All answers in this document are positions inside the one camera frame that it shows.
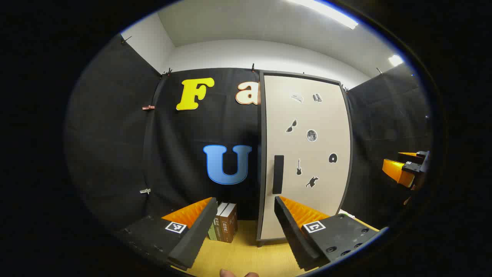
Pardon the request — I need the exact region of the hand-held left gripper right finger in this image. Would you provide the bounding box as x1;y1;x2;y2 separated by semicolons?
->
274;195;380;271

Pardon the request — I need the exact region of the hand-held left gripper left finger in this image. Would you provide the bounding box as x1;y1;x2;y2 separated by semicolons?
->
113;197;219;270

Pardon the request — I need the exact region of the black door handle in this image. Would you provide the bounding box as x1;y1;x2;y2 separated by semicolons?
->
272;155;285;195

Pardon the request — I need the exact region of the dark grey cabinet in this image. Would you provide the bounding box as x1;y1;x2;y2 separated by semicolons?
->
256;70;354;247

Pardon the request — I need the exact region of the green book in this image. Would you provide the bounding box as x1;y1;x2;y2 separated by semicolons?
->
208;202;228;241

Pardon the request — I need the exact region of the black backdrop cloth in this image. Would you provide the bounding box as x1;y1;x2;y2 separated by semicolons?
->
65;34;431;236

